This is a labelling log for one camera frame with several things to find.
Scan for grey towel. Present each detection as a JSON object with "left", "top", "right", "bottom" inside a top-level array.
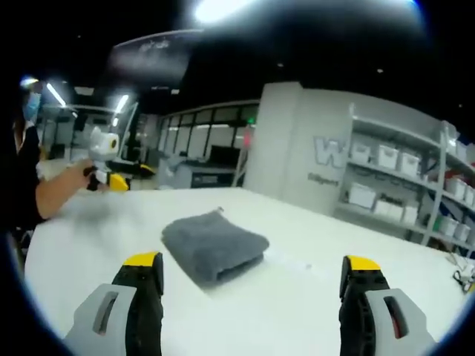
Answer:
[{"left": 160, "top": 209, "right": 270, "bottom": 292}]

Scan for person's left hand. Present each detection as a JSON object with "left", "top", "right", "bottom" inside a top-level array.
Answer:
[{"left": 70, "top": 162, "right": 111, "bottom": 193}]

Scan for ceiling light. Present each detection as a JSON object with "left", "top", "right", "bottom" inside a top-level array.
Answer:
[
  {"left": 191, "top": 0, "right": 263, "bottom": 24},
  {"left": 113, "top": 93, "right": 130, "bottom": 115},
  {"left": 45, "top": 82, "right": 67, "bottom": 109}
]

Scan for grey cabinet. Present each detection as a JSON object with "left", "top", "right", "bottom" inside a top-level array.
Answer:
[{"left": 189, "top": 162, "right": 246, "bottom": 191}]

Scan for black monitor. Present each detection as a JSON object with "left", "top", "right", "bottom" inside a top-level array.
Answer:
[{"left": 210, "top": 145, "right": 239, "bottom": 163}]

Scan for person's head with blue mask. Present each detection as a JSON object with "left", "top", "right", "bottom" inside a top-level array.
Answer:
[{"left": 19, "top": 78, "right": 42, "bottom": 122}]

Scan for grey metal shelving unit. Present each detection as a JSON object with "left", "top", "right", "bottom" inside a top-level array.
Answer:
[{"left": 332, "top": 102, "right": 475, "bottom": 261}]

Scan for rows of white storage bins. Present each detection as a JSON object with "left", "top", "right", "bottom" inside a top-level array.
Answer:
[{"left": 347, "top": 142, "right": 475, "bottom": 246}]

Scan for white cable bundle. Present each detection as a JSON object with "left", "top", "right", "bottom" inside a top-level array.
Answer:
[{"left": 451, "top": 258, "right": 475, "bottom": 294}]

